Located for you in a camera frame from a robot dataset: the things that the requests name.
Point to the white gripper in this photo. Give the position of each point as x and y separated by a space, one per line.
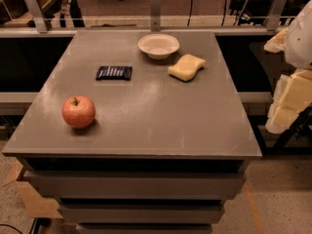
300 39

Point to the metal railing frame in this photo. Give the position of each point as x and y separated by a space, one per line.
152 15

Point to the yellow sponge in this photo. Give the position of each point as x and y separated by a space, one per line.
186 67

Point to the dark blue rxbar wrapper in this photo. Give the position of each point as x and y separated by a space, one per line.
114 73

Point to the cardboard box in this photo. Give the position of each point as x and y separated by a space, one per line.
36 206

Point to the red apple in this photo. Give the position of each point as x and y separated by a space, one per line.
78 112

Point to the grey drawer cabinet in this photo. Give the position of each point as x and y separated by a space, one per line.
161 157

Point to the white paper bowl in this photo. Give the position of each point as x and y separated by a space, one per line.
158 46

